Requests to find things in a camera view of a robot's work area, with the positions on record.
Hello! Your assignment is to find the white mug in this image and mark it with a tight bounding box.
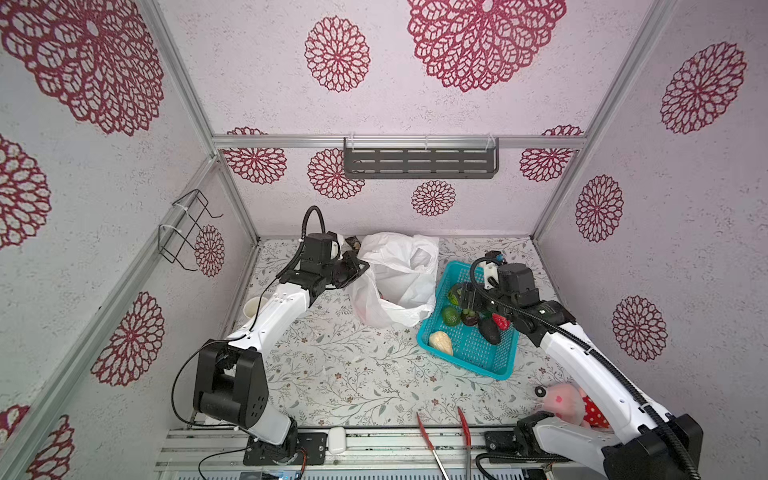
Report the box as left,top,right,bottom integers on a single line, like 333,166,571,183
242,297,263,321

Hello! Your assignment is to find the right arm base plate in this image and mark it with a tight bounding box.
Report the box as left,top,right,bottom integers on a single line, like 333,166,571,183
483,430,537,463

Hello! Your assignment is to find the white adapter box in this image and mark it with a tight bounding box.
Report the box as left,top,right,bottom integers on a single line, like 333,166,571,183
327,426,347,455

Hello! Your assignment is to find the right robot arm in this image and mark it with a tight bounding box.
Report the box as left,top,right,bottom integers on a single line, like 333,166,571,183
469,251,703,479

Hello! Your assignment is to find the red strawberry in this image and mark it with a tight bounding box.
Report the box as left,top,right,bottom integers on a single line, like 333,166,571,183
491,313,511,331

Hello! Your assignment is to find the red handled tongs right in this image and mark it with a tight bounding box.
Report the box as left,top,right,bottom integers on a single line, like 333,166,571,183
457,407,473,480

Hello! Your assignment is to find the black wire rack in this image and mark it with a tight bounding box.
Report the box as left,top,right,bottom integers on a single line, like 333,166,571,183
156,189,223,272

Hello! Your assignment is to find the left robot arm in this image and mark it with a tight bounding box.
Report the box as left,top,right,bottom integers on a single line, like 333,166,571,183
184,205,370,455

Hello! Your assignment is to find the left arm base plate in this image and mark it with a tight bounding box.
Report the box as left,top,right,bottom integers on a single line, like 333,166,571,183
243,430,328,467

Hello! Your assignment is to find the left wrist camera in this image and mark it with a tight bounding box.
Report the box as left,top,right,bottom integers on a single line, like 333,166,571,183
328,232,349,260

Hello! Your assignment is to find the dark avocado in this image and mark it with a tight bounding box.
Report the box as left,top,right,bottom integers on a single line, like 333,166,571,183
478,318,501,345

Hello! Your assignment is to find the pink pig plush toy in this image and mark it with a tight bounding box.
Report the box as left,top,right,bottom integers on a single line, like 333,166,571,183
534,383,611,430

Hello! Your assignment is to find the green wrinkled lime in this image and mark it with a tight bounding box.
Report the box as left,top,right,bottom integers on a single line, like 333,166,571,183
441,306,462,327

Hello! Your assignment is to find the teal plastic basket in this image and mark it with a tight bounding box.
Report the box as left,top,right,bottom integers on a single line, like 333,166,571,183
417,261,519,381

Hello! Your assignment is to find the grey wall shelf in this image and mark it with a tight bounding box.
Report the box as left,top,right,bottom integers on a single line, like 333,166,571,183
342,137,500,180

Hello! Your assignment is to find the white plastic bag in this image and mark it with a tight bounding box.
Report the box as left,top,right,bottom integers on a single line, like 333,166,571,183
346,232,439,329

